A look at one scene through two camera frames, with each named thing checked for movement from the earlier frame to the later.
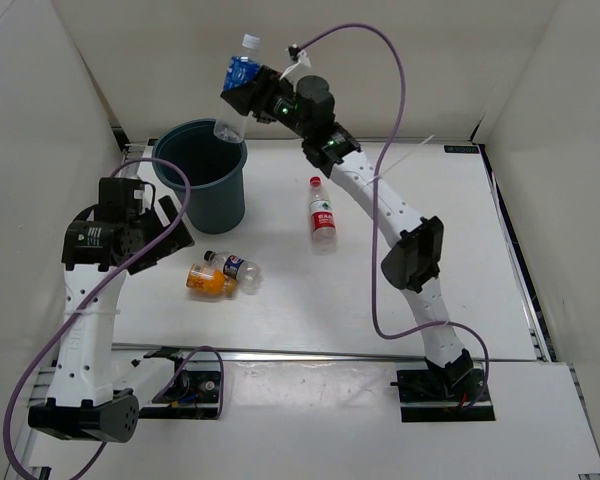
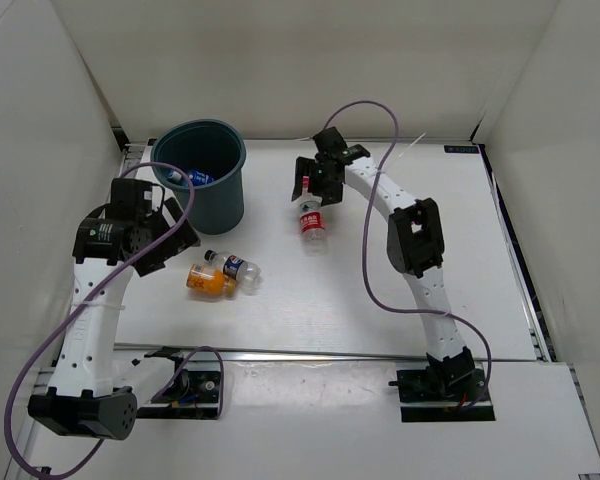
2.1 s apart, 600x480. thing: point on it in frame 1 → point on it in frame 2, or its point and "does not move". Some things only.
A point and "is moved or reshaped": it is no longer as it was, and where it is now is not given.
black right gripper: (259, 102) → (304, 167)
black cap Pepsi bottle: (248, 275) does not move
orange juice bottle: (205, 280) does not move
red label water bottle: (323, 235) is moved or reshaped
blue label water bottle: (242, 71) → (197, 178)
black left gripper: (151, 258) does not move
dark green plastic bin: (215, 170) does not move
